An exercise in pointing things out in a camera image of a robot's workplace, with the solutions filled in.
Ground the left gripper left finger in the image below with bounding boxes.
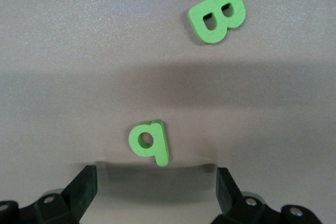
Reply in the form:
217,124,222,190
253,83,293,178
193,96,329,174
0,165,98,224

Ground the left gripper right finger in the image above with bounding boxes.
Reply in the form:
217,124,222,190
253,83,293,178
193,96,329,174
209,167,323,224

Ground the green letter B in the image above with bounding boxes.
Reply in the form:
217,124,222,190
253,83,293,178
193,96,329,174
187,0,247,45

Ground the brown table cover sheet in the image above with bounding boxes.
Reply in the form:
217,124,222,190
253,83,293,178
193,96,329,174
0,0,336,224

